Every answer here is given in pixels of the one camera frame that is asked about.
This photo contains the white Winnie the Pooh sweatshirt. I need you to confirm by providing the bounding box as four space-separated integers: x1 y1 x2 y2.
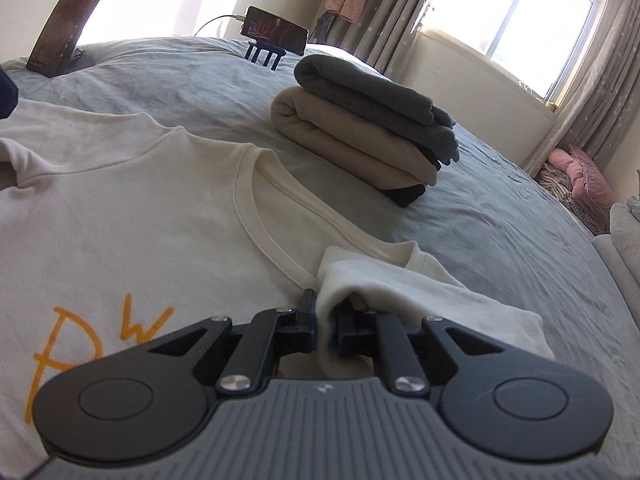
1 100 551 477

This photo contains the upright smartphone with video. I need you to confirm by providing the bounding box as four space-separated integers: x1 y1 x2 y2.
26 0 100 78

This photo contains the black phone stand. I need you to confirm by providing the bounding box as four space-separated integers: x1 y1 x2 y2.
63 48 96 75

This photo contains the grey bed sheet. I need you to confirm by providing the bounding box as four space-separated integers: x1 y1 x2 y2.
6 38 639 474

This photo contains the grey folded quilt stack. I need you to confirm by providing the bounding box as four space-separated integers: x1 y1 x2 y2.
592 196 640 325

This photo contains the striped folded blanket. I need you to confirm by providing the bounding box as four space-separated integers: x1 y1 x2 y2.
535 167 606 235

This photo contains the pink folded blanket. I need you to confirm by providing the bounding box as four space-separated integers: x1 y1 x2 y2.
547 144 614 222

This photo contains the folded black garment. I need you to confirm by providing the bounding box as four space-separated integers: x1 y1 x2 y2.
381 184 426 208

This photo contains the landscape smartphone on stand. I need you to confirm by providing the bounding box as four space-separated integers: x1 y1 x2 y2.
241 6 309 55

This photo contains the blue phone stand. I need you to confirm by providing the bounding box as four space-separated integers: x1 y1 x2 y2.
244 40 286 72

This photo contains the right grey star curtain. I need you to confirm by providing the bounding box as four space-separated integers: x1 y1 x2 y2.
522 0 639 177

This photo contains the grey star curtain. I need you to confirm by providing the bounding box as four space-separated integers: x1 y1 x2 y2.
522 0 639 177
311 0 427 80

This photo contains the folded dark grey garment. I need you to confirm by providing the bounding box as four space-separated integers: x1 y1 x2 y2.
294 54 460 168

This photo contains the folded beige garment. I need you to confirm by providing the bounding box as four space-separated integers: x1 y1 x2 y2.
270 87 437 191

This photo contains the left grey star curtain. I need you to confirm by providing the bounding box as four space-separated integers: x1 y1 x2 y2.
311 0 427 80

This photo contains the window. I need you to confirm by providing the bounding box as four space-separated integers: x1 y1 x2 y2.
420 0 606 104

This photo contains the white charging cable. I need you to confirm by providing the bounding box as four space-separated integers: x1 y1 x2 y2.
193 14 248 38

